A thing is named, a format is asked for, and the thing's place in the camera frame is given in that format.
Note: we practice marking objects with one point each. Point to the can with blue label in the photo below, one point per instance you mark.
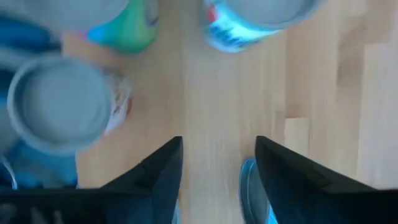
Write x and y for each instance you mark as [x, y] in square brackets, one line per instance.
[236, 34]

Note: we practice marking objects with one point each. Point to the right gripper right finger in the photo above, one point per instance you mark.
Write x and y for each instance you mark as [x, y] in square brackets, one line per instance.
[295, 186]

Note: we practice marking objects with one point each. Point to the can with vegetable picture label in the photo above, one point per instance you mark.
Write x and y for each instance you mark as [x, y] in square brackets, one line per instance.
[130, 31]

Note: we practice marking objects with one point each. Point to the can with white red label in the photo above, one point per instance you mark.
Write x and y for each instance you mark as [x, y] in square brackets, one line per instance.
[59, 102]

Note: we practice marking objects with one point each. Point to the can with yellow red label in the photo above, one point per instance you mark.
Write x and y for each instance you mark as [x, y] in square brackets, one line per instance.
[252, 193]

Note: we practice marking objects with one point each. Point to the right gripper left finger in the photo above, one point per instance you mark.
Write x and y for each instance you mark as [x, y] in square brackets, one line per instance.
[140, 193]

